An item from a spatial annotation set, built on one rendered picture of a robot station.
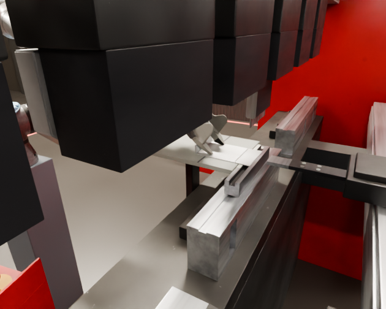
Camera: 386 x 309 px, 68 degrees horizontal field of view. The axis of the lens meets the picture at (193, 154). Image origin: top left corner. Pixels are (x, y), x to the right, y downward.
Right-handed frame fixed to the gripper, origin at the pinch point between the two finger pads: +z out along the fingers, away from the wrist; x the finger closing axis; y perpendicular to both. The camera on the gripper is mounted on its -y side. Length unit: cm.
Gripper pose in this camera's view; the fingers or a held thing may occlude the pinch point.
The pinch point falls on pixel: (212, 146)
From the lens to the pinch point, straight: 67.3
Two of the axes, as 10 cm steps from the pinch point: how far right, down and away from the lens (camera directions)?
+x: 4.9, -3.6, 7.9
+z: 5.7, 8.2, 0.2
